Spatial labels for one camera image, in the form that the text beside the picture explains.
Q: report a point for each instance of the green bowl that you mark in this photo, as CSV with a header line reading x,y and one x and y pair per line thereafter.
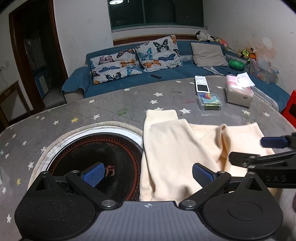
x,y
236,65

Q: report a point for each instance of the dark window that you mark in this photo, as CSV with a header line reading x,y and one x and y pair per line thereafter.
x,y
134,13

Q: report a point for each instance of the grey star tablecloth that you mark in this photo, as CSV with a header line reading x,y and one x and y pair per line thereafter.
x,y
23,143

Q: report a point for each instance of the butterfly pillow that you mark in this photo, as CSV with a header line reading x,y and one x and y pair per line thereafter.
x,y
159,54
112,67

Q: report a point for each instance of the black white plush toy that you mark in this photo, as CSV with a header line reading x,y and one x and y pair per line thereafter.
x,y
201,36

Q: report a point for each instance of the round black induction cooker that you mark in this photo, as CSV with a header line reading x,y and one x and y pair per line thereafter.
x,y
120,155

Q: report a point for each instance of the pink white tissue box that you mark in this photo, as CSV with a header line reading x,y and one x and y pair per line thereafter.
x,y
236,94

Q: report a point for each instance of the clear box of cards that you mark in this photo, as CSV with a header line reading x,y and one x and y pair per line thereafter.
x,y
209,102

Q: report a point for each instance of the right butterfly pillow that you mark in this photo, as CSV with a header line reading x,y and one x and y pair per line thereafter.
x,y
159,54

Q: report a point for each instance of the small black remote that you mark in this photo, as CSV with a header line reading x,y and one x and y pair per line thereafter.
x,y
156,76

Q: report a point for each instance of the wooden side cabinet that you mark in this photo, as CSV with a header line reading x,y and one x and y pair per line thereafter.
x,y
14,107

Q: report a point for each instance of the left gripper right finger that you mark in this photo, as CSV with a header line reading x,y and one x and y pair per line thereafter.
x,y
212,185

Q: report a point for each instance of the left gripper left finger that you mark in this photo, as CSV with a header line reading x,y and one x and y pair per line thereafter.
x,y
84,182

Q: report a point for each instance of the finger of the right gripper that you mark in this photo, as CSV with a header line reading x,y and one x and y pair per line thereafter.
x,y
286,141
285,160

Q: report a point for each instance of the clear plastic toy bin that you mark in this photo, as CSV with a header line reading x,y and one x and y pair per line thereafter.
x,y
264,70

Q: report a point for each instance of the cream garment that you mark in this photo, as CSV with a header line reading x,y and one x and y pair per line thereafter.
x,y
172,146

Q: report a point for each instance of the red plastic stool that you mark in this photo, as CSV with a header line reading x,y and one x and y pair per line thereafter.
x,y
289,111

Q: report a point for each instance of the white remote control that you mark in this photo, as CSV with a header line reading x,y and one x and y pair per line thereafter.
x,y
201,84

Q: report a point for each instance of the dark wooden door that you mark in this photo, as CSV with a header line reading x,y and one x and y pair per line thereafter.
x,y
37,51

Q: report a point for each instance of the grey cushion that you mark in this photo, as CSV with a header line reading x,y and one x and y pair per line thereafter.
x,y
207,55

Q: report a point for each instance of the left butterfly pillow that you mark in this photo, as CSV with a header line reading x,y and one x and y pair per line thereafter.
x,y
112,67

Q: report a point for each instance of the yellow orange plush toys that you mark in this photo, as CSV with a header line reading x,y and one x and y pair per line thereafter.
x,y
247,53

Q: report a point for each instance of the blue sofa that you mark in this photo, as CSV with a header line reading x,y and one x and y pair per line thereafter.
x,y
81,81

